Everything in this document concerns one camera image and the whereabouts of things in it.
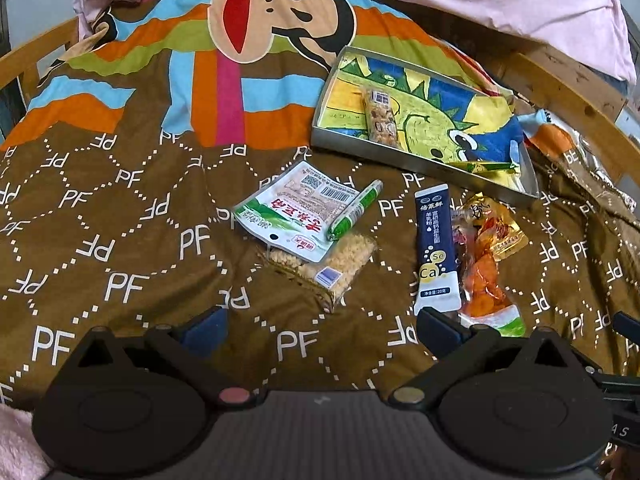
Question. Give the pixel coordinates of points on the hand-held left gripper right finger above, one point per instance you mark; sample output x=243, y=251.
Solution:
x=440, y=332

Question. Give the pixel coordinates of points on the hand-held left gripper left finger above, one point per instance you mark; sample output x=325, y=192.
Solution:
x=205, y=330

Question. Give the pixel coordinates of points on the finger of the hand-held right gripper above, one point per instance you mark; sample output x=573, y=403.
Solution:
x=627, y=324

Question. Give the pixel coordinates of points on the clear rice crisp packet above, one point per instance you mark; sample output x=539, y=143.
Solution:
x=345, y=265

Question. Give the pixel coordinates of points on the white green tofu packet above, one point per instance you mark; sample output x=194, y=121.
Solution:
x=295, y=210

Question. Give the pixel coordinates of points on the dinosaur print metal tray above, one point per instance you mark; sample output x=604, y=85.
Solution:
x=435, y=105

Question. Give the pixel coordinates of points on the orange meat snack packet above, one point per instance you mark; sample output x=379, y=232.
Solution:
x=480, y=275

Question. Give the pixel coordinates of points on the dark blue powder sachet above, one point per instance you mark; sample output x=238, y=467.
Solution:
x=432, y=240

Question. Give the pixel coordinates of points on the printed blanket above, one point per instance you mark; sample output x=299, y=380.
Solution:
x=125, y=210

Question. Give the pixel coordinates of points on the green sausage stick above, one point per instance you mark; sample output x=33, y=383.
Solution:
x=355, y=210

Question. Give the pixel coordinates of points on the yellow green snack packet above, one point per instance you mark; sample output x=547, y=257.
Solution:
x=487, y=166

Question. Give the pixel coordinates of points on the orange white silver packet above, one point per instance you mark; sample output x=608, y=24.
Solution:
x=555, y=140

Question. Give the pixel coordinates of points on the clear nut bar packet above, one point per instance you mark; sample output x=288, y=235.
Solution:
x=380, y=120

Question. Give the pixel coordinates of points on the pink towel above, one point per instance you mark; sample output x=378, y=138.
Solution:
x=15, y=445

